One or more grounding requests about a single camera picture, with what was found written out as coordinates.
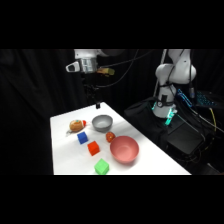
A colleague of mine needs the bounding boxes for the yellow cable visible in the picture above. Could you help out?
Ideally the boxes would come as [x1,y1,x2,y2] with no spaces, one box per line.
[208,106,218,134]

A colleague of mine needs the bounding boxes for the black robot stand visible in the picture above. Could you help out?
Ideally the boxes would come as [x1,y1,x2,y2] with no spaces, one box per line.
[124,95,208,158]

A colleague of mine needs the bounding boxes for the red cube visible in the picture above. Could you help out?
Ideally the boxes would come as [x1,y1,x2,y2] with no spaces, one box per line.
[87,140,101,157]

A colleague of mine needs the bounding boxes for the yellow cable connector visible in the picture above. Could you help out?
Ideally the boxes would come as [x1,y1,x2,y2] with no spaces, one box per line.
[97,67,116,77]

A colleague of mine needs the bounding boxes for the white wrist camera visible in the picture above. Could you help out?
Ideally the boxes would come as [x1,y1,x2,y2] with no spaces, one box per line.
[65,61,81,73]

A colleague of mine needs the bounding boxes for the blue lit electronics box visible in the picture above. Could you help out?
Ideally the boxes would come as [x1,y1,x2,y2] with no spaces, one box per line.
[176,87,216,108]

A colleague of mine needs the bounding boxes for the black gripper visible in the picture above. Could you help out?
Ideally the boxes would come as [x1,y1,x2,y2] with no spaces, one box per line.
[81,72,102,110]

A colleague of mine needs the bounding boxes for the green cube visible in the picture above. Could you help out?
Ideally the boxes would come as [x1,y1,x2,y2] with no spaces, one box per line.
[94,158,110,176]

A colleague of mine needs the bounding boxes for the brown potato toy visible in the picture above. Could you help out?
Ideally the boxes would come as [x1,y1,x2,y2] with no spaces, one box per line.
[65,118,88,136]

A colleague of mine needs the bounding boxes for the grey bowl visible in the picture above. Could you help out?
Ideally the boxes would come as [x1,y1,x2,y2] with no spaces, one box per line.
[91,114,114,133]

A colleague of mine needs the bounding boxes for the red orange ball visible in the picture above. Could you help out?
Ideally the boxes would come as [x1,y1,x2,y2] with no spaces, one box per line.
[105,131,116,144]

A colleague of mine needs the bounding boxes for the pink bowl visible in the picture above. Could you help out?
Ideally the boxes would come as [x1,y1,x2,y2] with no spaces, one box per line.
[109,135,140,165]

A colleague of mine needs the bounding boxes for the black looping cable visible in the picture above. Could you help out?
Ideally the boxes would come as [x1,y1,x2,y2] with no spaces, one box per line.
[96,49,155,90]

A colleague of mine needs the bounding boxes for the blue cube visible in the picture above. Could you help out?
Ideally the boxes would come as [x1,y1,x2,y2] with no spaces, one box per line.
[76,131,89,145]

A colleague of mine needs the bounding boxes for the black curtain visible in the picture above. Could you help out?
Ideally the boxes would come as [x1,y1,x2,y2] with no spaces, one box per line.
[0,49,224,176]

